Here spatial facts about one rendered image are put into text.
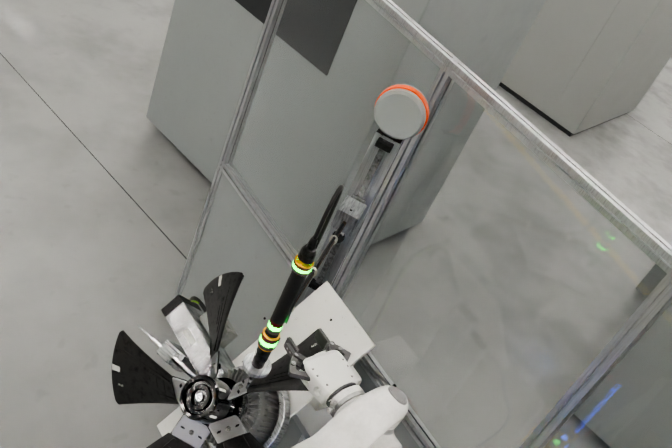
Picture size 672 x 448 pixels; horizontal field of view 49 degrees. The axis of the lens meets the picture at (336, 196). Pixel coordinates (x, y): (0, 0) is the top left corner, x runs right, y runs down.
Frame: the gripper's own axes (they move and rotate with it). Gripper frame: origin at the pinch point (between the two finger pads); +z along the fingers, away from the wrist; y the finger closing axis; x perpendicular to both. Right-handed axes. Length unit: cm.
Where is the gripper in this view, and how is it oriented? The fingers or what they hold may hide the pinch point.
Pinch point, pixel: (304, 340)
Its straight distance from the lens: 167.7
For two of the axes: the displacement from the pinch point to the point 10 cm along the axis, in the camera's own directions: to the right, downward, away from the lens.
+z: -5.3, -6.5, 5.5
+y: 7.7, -1.1, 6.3
